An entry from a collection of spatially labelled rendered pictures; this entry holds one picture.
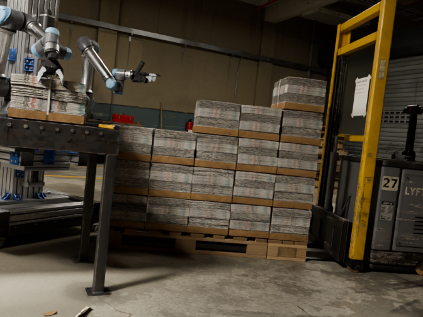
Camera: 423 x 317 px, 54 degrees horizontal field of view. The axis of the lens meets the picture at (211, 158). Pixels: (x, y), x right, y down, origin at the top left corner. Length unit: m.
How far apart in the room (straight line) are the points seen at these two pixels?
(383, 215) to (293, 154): 0.74
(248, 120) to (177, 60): 7.25
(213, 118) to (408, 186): 1.43
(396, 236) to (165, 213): 1.61
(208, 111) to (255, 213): 0.78
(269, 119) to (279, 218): 0.70
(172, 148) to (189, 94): 7.29
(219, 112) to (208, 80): 7.46
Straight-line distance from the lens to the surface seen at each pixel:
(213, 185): 2.89
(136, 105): 9.68
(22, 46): 3.24
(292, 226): 3.06
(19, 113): 2.39
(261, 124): 2.92
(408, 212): 3.23
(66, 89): 2.41
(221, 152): 2.88
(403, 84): 10.22
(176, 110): 9.97
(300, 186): 3.03
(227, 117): 2.88
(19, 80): 2.40
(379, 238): 3.16
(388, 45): 3.10
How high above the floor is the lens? 0.82
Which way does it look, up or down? 3 degrees down
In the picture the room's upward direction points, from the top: 6 degrees clockwise
